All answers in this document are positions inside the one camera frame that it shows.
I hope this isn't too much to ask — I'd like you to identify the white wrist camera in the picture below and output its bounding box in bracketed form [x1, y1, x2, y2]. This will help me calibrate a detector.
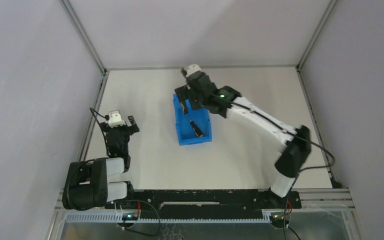
[108, 110, 126, 128]
[180, 64, 202, 79]

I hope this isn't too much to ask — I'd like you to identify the controller board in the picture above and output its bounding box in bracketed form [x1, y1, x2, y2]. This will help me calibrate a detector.
[122, 213, 139, 222]
[269, 213, 290, 222]

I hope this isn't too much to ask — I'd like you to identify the black yellow screwdriver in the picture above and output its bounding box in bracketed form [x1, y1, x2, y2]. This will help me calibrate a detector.
[186, 114, 204, 138]

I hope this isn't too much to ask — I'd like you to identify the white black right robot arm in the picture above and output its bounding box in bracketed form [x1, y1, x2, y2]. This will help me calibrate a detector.
[174, 65, 311, 208]

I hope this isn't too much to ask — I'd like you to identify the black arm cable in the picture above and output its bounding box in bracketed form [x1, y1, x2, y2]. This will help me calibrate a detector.
[211, 93, 336, 200]
[89, 107, 111, 157]

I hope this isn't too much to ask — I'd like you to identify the right controller board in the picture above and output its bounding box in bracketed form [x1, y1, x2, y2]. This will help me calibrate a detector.
[269, 213, 290, 222]

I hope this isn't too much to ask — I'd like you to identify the blue plastic bin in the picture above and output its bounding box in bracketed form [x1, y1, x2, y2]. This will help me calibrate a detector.
[173, 94, 212, 146]

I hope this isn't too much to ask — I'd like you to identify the aluminium frame rail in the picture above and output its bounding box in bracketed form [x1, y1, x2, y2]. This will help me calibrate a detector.
[58, 0, 109, 75]

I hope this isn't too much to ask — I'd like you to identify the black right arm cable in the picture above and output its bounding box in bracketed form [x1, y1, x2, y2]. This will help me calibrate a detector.
[211, 93, 336, 200]

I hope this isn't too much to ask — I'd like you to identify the white slotted cable duct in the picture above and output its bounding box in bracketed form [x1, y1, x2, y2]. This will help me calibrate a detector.
[65, 211, 272, 223]

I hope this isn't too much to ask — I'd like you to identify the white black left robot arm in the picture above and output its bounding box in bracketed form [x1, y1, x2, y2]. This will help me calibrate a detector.
[62, 115, 140, 211]

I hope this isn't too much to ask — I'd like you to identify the left controller board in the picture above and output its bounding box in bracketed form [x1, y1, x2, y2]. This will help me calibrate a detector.
[122, 213, 139, 222]

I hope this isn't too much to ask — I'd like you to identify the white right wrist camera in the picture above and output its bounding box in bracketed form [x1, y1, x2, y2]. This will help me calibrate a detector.
[180, 64, 202, 79]

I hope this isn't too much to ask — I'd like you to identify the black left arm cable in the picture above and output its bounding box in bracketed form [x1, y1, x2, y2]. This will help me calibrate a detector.
[89, 107, 111, 157]

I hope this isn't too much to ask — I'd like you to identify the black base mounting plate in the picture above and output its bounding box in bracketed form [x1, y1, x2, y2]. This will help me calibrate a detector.
[104, 189, 302, 220]

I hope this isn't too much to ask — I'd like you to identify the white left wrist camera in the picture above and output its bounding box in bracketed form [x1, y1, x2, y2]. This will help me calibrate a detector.
[108, 110, 126, 128]

